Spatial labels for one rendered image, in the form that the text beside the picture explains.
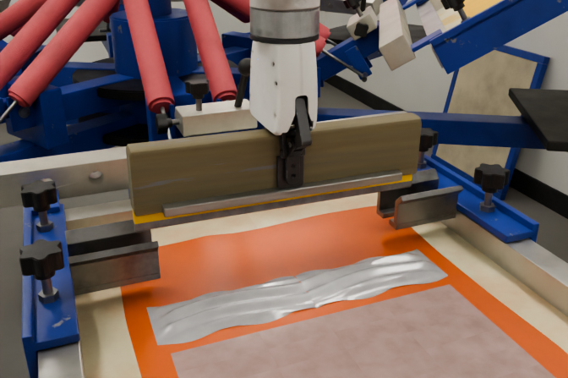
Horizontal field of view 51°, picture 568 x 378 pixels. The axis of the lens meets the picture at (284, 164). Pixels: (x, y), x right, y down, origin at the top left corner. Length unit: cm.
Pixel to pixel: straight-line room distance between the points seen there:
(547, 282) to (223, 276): 38
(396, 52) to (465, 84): 243
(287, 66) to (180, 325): 30
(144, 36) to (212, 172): 59
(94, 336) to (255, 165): 25
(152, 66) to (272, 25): 56
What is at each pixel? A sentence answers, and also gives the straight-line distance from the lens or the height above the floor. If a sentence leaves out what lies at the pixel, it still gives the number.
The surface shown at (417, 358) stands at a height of 95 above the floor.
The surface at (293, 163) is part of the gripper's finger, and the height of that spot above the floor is 111.
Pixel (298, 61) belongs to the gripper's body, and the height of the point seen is 123.
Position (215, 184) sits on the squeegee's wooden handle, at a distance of 67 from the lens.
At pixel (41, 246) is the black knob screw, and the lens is 66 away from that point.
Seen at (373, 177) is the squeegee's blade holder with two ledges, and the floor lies 107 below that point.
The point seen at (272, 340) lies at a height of 95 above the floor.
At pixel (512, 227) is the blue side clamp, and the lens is 82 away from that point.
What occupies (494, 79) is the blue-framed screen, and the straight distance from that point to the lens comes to 339.
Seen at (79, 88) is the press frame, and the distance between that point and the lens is 139.
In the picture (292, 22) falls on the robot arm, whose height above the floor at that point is 127.
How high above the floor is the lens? 137
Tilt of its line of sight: 23 degrees down
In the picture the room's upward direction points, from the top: straight up
